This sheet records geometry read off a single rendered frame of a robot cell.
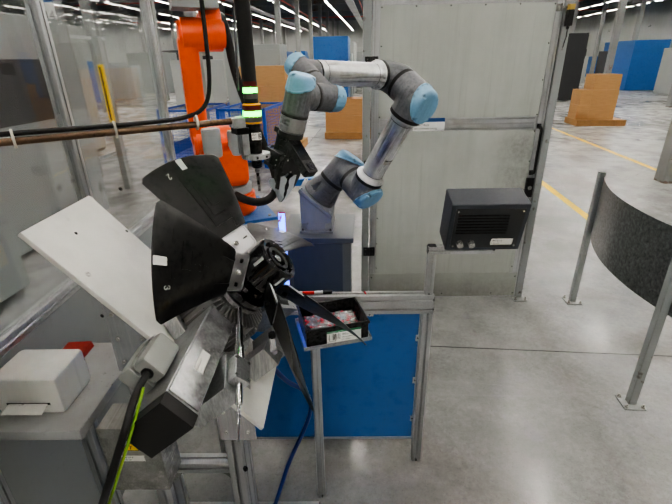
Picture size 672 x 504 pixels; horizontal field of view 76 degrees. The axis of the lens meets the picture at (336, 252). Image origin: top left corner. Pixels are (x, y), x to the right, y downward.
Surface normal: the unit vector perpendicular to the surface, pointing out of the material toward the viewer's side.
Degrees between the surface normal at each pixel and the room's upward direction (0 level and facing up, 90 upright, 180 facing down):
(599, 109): 90
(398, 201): 90
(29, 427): 0
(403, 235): 90
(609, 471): 0
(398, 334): 90
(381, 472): 0
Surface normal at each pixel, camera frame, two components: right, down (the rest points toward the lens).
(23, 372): -0.02, -0.91
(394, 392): -0.01, 0.40
